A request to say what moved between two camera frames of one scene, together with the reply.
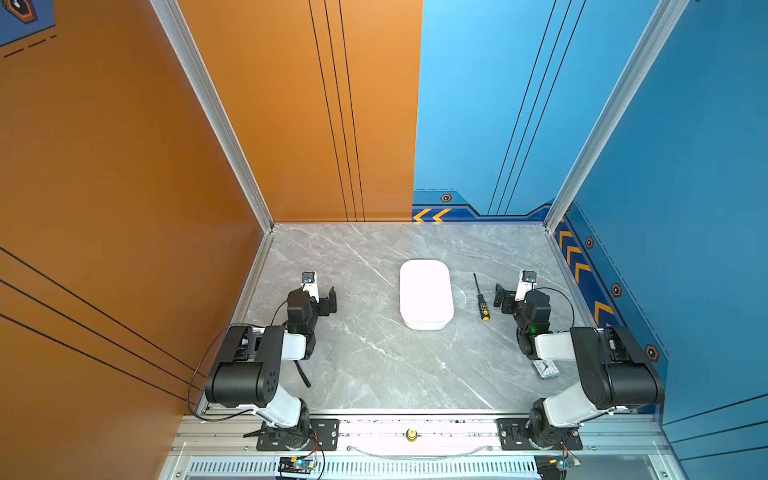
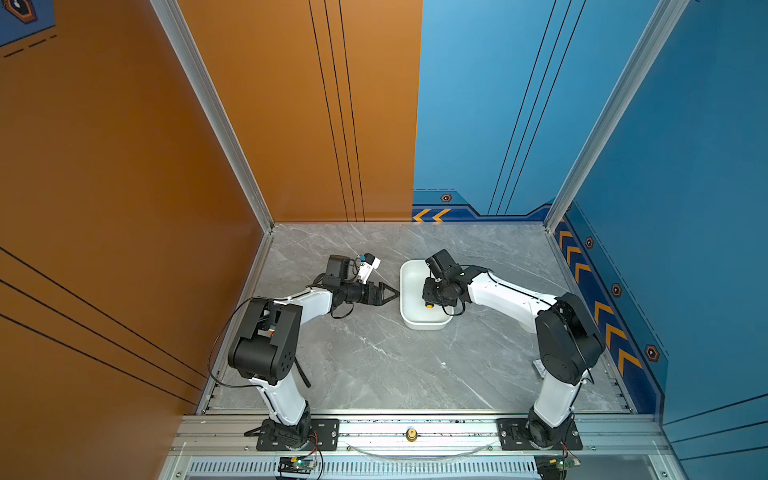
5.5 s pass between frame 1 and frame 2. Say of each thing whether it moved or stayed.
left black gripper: moved
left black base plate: stayed
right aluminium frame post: stayed
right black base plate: stayed
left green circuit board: stayed
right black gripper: moved
